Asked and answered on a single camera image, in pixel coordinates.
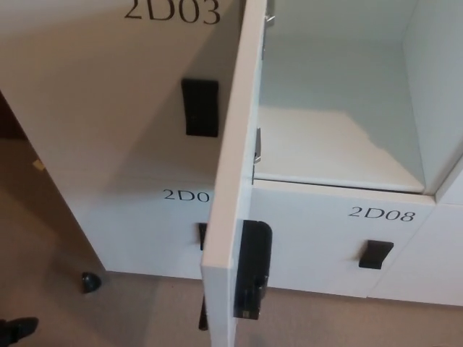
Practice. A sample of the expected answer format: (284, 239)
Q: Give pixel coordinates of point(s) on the white locker cabinet body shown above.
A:
(325, 90)

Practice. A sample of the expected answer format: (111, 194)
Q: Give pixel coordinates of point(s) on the white locker door 2D07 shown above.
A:
(231, 180)

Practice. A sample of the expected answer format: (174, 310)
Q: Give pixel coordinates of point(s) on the black lock box inside door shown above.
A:
(253, 260)

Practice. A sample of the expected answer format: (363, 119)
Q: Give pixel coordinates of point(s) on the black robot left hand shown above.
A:
(18, 327)

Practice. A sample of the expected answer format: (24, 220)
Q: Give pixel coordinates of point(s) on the black floor door stop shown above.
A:
(90, 282)

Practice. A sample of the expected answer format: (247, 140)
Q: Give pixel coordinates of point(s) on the silver metal door hinge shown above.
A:
(258, 146)
(269, 20)

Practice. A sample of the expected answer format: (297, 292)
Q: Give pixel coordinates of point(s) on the white locker door 2D03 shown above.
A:
(108, 72)

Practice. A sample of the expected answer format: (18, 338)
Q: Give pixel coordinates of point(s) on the small yellowish floor scrap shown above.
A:
(38, 165)

